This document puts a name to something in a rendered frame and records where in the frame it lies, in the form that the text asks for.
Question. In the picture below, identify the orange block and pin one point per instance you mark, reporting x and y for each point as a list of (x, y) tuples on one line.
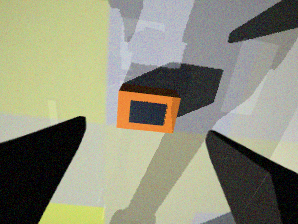
[(147, 108)]

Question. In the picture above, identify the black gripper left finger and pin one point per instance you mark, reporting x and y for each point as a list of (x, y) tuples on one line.
[(31, 168)]

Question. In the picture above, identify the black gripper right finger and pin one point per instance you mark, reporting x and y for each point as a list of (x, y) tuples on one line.
[(258, 190)]

